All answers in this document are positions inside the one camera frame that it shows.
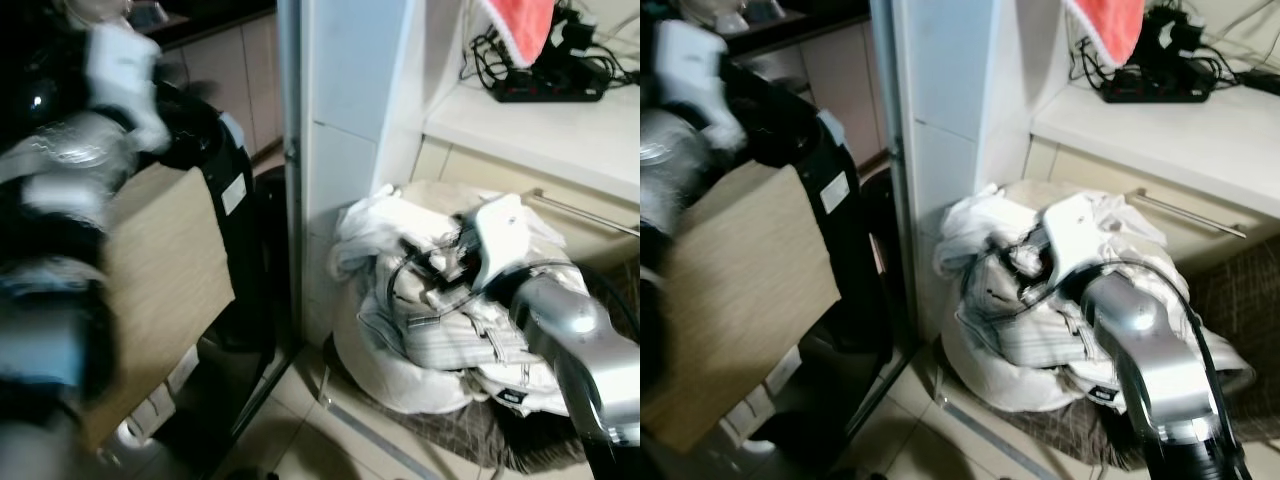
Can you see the beige kitchen cabinet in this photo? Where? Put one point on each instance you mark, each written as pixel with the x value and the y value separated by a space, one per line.
pixel 235 80
pixel 835 70

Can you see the orange towel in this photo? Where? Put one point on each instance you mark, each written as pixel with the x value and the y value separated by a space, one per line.
pixel 522 28
pixel 1110 28

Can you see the white padded jacket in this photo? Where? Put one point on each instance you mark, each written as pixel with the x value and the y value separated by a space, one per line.
pixel 985 375
pixel 400 375

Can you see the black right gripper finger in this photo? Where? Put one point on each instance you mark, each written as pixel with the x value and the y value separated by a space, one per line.
pixel 420 248
pixel 1000 250

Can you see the black power adapter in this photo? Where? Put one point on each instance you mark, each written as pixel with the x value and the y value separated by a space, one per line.
pixel 1262 82

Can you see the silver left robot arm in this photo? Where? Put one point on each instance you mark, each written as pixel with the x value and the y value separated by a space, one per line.
pixel 672 160
pixel 55 165

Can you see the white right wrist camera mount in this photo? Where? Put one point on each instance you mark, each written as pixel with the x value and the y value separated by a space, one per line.
pixel 503 235
pixel 1075 230

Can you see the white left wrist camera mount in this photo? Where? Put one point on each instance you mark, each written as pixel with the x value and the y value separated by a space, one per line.
pixel 125 75
pixel 695 70

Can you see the metal floor track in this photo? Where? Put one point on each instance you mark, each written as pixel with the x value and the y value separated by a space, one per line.
pixel 985 440
pixel 375 440

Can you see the beige wood grain panel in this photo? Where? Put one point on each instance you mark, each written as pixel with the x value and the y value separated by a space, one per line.
pixel 165 290
pixel 745 300

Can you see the beige drawer front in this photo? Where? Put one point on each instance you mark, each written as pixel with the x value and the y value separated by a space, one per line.
pixel 590 185
pixel 1150 175

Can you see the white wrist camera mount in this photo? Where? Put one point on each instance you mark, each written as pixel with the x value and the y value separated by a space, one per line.
pixel 695 70
pixel 125 75
pixel 503 235
pixel 1075 230

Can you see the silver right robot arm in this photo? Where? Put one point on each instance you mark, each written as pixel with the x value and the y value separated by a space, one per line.
pixel 575 340
pixel 1150 335

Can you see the black appliance with white label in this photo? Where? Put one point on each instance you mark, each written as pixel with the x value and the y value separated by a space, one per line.
pixel 850 250
pixel 235 240

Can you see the grey metal door frame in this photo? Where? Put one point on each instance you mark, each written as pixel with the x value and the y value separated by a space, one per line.
pixel 291 150
pixel 882 150

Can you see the black power strip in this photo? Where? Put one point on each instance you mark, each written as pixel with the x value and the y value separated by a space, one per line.
pixel 545 90
pixel 1155 90

